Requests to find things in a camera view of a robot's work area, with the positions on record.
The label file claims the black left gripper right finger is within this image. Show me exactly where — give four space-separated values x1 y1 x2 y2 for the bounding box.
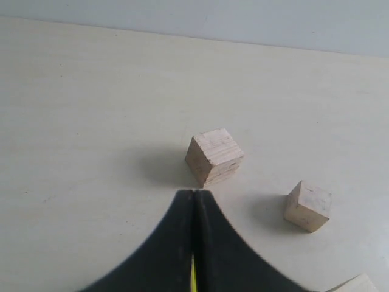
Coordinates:
193 190 307 292

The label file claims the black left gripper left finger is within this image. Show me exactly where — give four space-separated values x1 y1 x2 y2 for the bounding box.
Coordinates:
83 190 194 291

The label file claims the large pale wooden cube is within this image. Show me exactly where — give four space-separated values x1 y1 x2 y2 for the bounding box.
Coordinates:
328 273 379 292

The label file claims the yellow cube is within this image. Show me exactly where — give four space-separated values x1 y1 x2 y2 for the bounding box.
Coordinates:
190 257 197 292

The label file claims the small light wooden cube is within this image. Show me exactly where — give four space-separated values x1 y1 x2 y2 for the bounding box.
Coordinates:
283 180 332 233

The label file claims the medium plywood cube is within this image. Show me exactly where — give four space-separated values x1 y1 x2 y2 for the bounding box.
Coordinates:
185 128 244 189

